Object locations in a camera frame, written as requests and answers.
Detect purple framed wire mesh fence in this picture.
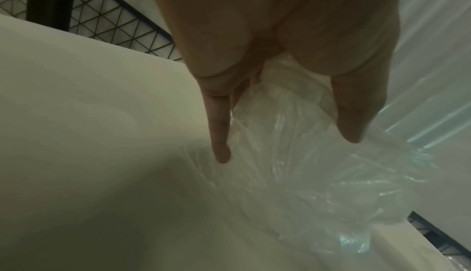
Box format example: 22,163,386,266
0,0,471,265

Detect pack of clear straws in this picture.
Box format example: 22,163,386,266
180,0,471,256

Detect person's left hand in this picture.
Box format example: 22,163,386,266
145,0,409,164

